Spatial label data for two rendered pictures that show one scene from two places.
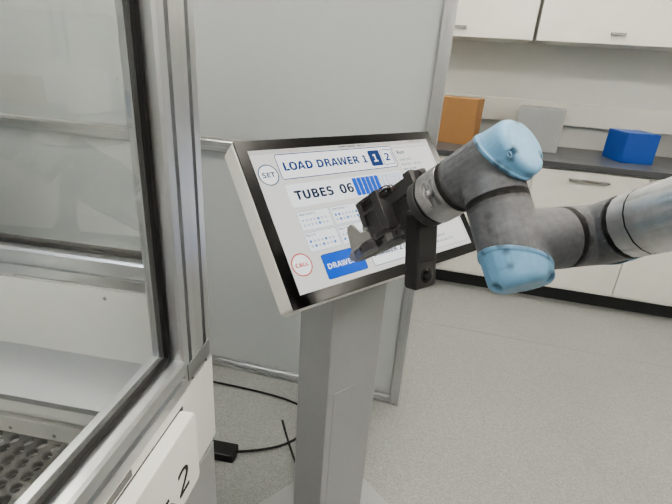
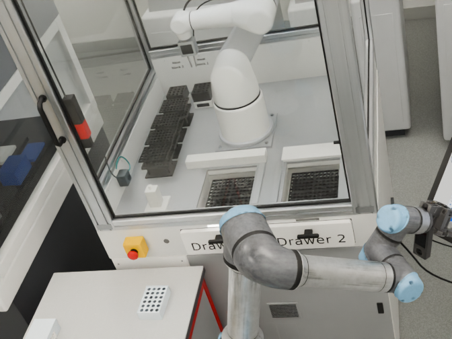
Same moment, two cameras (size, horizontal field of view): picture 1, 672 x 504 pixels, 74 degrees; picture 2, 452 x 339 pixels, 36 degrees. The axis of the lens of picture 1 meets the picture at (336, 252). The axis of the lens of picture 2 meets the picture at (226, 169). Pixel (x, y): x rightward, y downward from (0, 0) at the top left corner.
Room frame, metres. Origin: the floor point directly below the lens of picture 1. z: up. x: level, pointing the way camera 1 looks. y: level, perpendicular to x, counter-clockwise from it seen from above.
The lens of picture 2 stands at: (0.44, -1.53, 2.51)
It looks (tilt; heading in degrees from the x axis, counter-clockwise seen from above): 36 degrees down; 102
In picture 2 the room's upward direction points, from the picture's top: 17 degrees counter-clockwise
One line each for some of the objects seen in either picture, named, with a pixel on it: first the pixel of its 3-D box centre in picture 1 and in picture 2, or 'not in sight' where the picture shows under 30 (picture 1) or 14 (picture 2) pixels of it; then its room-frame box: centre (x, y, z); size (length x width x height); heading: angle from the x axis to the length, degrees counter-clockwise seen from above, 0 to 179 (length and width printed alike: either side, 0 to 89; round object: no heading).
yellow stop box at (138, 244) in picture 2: not in sight; (135, 247); (-0.35, 0.26, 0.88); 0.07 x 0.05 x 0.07; 172
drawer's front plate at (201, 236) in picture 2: not in sight; (222, 239); (-0.02, 0.23, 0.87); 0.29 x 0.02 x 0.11; 172
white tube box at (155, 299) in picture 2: not in sight; (154, 302); (-0.29, 0.07, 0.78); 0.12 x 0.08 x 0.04; 81
